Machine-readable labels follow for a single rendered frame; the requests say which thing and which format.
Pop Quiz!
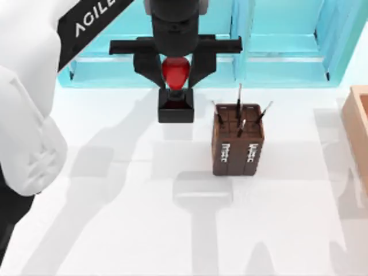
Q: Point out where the red trophy with black base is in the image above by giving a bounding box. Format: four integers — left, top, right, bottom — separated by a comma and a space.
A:
158, 56, 195, 124

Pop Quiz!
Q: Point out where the black pen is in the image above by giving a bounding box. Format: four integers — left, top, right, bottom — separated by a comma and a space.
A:
258, 101, 274, 124
235, 83, 243, 119

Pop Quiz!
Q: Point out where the light blue rack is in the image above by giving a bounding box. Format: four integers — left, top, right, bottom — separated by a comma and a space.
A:
57, 0, 368, 89

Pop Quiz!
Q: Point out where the brown pen holder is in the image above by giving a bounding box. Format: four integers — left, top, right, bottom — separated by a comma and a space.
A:
210, 103, 266, 177

